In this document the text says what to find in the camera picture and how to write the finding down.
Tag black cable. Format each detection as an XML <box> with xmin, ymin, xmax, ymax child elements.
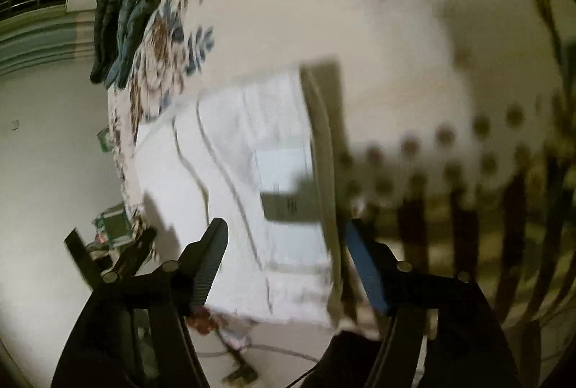
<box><xmin>192</xmin><ymin>324</ymin><xmax>325</xmax><ymax>388</ymax></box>

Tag white pants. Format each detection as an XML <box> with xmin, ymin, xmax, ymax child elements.
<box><xmin>134</xmin><ymin>66</ymin><xmax>342</xmax><ymax>327</ymax></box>

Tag floral plaid bed blanket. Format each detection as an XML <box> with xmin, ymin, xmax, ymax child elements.
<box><xmin>108</xmin><ymin>0</ymin><xmax>575</xmax><ymax>374</ymax></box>

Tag stack of folded jeans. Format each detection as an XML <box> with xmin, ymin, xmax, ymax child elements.
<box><xmin>90</xmin><ymin>0</ymin><xmax>161</xmax><ymax>89</ymax></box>

